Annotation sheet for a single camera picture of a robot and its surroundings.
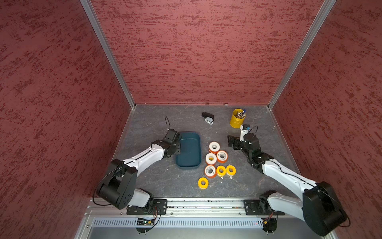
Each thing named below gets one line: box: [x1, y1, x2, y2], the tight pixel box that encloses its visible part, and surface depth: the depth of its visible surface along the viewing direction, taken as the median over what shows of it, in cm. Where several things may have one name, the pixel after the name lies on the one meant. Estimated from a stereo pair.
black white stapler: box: [200, 111, 215, 125], surface depth 112 cm
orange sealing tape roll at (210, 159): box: [204, 152, 217, 166], surface depth 89 cm
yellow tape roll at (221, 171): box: [216, 165, 227, 177], surface depth 87 cm
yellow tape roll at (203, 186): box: [197, 177, 209, 190], surface depth 82 cm
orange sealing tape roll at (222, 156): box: [216, 149, 228, 164], surface depth 91 cm
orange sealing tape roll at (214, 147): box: [208, 141, 221, 155], surface depth 94 cm
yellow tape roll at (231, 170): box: [225, 164, 237, 177], surface depth 87 cm
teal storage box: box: [175, 131, 202, 170], surface depth 93 cm
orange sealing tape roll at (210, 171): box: [204, 164, 217, 179], surface depth 85 cm
